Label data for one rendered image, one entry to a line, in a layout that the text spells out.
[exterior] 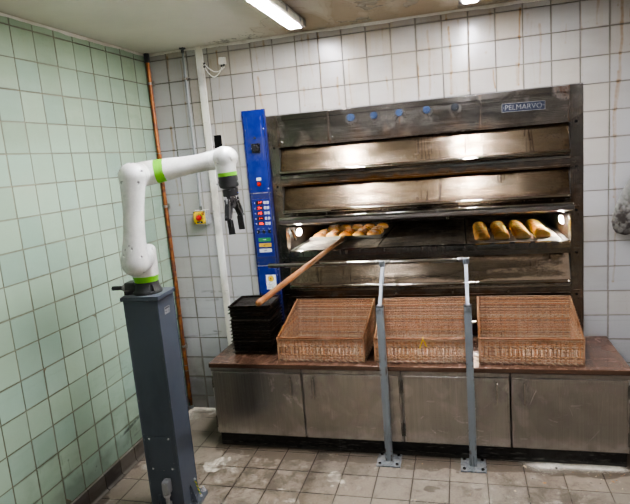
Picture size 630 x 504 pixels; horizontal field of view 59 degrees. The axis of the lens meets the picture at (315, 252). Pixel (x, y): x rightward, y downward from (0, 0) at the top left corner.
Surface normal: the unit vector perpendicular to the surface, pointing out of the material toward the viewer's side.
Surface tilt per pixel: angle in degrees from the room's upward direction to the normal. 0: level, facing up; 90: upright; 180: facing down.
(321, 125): 92
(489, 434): 90
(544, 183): 70
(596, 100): 90
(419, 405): 88
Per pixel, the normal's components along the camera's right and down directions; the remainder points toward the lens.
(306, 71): -0.25, 0.18
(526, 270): -0.26, -0.16
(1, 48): 0.96, -0.04
